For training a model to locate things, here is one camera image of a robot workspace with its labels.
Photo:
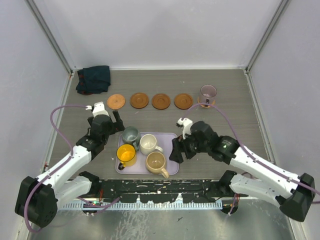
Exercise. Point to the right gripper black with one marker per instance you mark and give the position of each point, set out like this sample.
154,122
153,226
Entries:
176,155

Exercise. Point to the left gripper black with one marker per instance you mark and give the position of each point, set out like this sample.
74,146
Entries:
119,126

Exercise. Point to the grey-green ceramic mug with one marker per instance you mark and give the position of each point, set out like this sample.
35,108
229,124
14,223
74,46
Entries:
131,136

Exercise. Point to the beige ceramic mug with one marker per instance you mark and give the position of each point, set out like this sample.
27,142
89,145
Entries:
156,164

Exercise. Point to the woven rattan coaster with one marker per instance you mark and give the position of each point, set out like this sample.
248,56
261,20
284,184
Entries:
205,102
116,101

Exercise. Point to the white ceramic mug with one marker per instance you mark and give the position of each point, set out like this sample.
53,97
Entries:
148,143

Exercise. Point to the brown wooden coaster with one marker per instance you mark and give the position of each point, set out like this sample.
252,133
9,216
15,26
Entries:
161,101
183,101
139,100

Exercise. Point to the purple transparent mug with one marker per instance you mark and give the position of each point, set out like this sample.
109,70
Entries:
208,92

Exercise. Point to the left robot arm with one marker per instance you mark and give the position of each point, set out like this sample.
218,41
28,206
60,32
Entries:
57,180

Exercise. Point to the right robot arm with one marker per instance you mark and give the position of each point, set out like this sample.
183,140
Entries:
293,194

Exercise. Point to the lavender plastic tray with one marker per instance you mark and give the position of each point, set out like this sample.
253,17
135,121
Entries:
164,140

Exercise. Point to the yellow transparent mug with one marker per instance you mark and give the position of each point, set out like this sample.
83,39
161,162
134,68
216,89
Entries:
127,156

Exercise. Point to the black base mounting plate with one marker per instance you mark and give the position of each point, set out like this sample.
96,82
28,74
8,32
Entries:
160,191

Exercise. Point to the dark blue folded cloth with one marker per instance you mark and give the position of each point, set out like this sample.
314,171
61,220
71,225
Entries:
93,80

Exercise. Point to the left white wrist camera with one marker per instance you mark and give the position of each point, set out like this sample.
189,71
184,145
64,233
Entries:
97,109

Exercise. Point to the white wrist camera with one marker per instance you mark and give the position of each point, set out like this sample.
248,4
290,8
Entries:
97,109
185,124

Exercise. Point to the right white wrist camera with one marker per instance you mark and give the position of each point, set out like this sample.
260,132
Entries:
185,124

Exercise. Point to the aluminium front rail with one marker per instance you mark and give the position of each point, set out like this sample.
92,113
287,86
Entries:
244,186

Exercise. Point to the slotted cable duct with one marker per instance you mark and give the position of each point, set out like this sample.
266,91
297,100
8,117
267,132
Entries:
178,205

